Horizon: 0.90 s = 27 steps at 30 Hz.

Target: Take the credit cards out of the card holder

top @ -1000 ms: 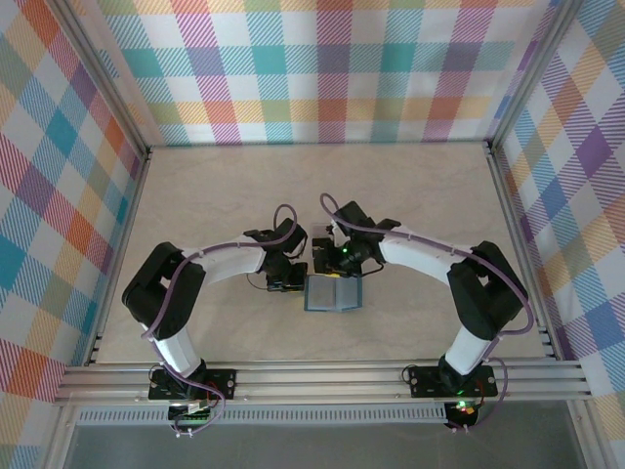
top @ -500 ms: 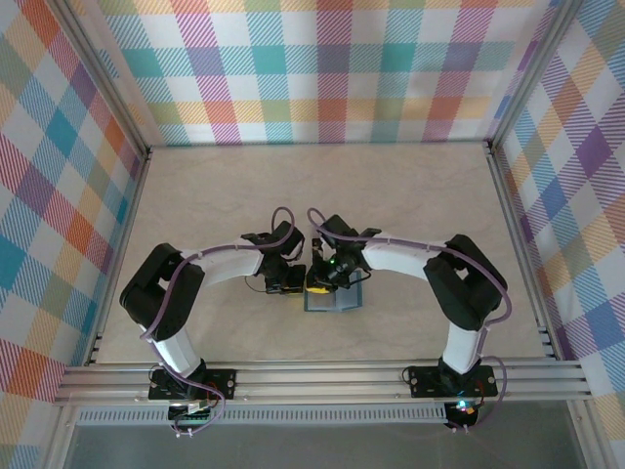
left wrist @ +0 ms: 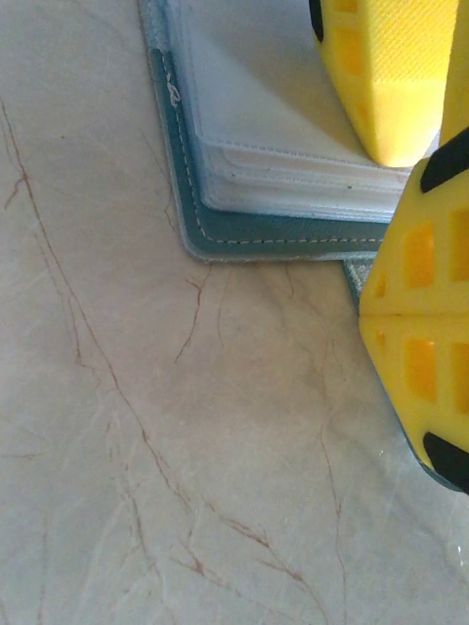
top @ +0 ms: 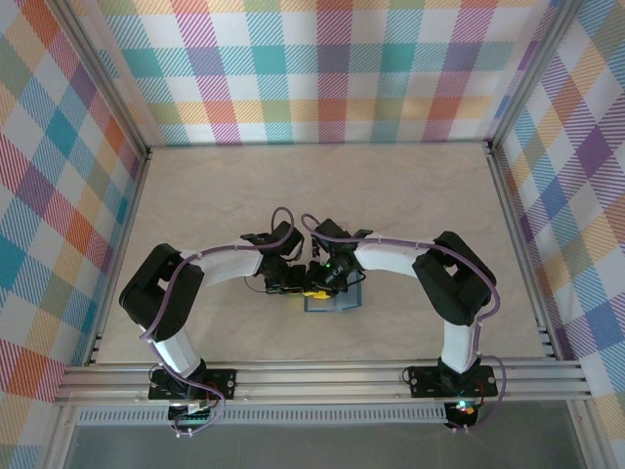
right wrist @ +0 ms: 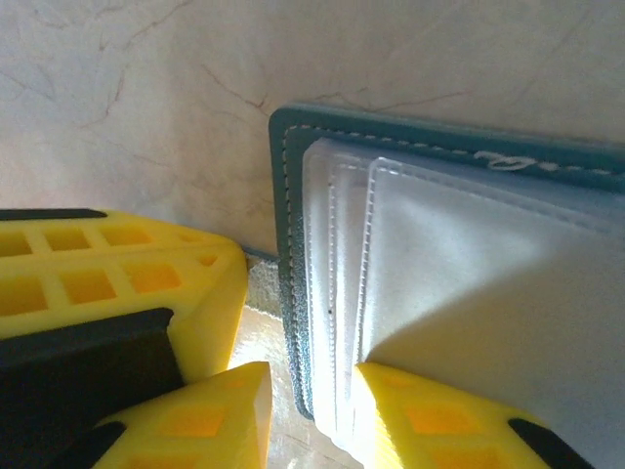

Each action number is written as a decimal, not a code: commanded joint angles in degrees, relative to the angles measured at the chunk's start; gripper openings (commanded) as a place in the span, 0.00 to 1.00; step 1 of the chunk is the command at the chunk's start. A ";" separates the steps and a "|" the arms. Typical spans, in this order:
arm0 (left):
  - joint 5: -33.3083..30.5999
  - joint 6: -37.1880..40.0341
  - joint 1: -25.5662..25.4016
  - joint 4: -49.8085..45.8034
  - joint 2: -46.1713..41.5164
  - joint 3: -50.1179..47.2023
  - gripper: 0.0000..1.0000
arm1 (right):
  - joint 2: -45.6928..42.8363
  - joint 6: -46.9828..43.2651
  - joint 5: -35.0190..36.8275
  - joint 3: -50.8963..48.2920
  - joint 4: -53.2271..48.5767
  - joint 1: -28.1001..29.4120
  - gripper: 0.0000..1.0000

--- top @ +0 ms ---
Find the right controller board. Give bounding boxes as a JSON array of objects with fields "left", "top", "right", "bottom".
[{"left": 442, "top": 399, "right": 482, "bottom": 434}]

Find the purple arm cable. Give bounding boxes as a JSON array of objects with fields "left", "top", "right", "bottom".
[
  {"left": 300, "top": 212, "right": 512, "bottom": 435},
  {"left": 139, "top": 207, "right": 297, "bottom": 439}
]

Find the aluminium side rail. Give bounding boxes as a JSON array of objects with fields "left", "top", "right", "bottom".
[
  {"left": 485, "top": 141, "right": 563, "bottom": 362},
  {"left": 82, "top": 149, "right": 153, "bottom": 367}
]

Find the controller board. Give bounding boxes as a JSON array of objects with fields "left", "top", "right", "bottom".
[
  {"left": 442, "top": 399, "right": 482, "bottom": 434},
  {"left": 167, "top": 400, "right": 219, "bottom": 439}
]

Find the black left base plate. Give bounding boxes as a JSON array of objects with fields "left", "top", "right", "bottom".
[{"left": 147, "top": 368, "right": 238, "bottom": 402}]

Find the left controller board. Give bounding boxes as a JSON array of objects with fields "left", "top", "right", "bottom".
[{"left": 167, "top": 400, "right": 219, "bottom": 439}]

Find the aluminium corner post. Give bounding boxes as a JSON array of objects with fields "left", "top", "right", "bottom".
[
  {"left": 51, "top": 0, "right": 152, "bottom": 165},
  {"left": 485, "top": 0, "right": 577, "bottom": 155}
]

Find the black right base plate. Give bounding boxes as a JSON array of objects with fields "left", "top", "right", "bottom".
[{"left": 407, "top": 364, "right": 499, "bottom": 398}]

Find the slotted grey cable duct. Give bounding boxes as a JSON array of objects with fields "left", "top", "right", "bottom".
[{"left": 75, "top": 407, "right": 450, "bottom": 426}]

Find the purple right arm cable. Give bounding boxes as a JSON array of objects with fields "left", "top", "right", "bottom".
[{"left": 300, "top": 212, "right": 512, "bottom": 435}]

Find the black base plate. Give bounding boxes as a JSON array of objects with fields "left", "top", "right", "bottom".
[
  {"left": 147, "top": 368, "right": 238, "bottom": 402},
  {"left": 407, "top": 364, "right": 499, "bottom": 398}
]

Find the long aluminium base rail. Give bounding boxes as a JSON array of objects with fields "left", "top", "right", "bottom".
[{"left": 52, "top": 359, "right": 595, "bottom": 406}]

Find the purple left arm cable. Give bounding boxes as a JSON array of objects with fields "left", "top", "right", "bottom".
[{"left": 139, "top": 207, "right": 297, "bottom": 439}]

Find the teal card holder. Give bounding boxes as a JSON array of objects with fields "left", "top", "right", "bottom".
[{"left": 302, "top": 280, "right": 365, "bottom": 314}]

